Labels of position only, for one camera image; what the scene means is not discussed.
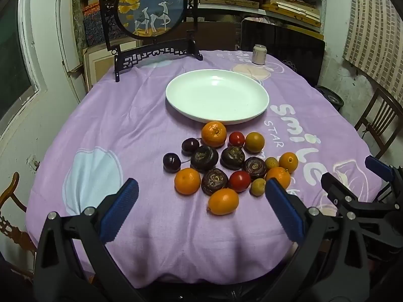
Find window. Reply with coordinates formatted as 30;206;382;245
0;0;40;136

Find leaning picture frames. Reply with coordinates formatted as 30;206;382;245
72;0;142;92

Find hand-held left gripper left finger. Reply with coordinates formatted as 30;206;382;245
33;178;148;302

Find wooden slatted chair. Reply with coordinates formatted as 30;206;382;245
354;86;403;161

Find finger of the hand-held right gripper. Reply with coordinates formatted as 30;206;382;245
320;172;400;219
364;155;403;202

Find dark passion fruit top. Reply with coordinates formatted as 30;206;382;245
190;145;219;170

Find oval orange kumquat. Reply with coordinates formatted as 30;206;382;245
207;188;240;216

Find white plate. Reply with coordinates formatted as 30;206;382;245
165;68;270;125

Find dark water chestnut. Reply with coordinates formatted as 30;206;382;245
242;156;267;180
201;168;229;196

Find black panel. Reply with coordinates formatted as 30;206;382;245
241;19;326;85

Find dark passion fruit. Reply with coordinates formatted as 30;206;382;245
190;145;219;170
220;146;246;170

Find smooth dull orange fruit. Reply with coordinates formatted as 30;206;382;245
245;132;265;153

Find brown cardboard sheet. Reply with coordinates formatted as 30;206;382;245
189;22;243;51

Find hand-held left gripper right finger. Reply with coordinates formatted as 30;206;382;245
265;178;372;302

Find carved wooden chair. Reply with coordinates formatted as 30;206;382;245
0;171;38;277

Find orange mandarin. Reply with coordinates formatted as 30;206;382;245
174;168;202;195
265;167;291;191
201;121;227;148
279;152;299;173

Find black round device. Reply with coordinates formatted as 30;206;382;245
317;85;344;111

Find purple printed tablecloth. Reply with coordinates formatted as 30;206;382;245
25;50;391;290

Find red cherry tomato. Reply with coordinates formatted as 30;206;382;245
228;131;245;147
229;171;251;192

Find dark passion fruit front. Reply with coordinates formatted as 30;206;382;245
220;146;246;170

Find round deer screen black stand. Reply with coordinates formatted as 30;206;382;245
97;0;205;83

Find small white jar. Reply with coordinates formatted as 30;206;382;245
252;45;268;65

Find checkered cloth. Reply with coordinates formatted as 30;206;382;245
343;0;403;92

